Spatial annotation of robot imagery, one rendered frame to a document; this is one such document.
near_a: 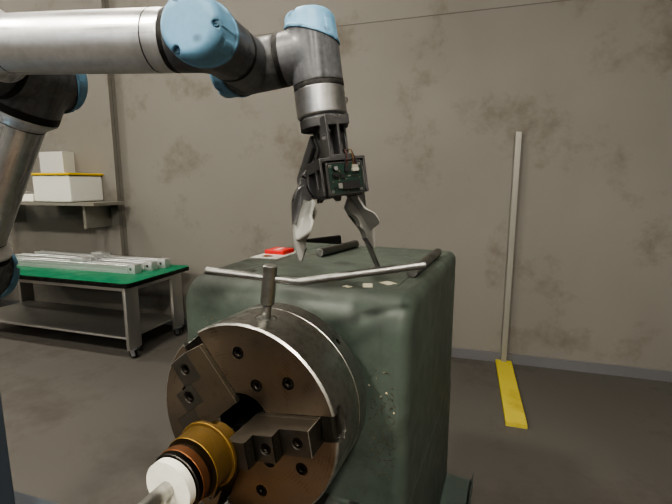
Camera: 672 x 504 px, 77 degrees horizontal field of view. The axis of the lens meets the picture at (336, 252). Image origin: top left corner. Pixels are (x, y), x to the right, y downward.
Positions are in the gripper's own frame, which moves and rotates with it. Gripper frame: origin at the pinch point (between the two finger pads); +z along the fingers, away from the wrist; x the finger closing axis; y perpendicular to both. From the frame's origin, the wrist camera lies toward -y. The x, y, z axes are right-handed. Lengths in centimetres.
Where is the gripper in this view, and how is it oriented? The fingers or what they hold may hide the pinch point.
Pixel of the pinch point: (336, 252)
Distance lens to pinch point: 66.8
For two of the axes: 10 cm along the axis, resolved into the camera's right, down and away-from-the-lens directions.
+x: 9.2, -1.6, 3.7
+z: 1.3, 9.9, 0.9
